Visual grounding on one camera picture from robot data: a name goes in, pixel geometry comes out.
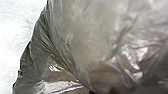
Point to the translucent plastic bag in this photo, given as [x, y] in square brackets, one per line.
[93, 50]

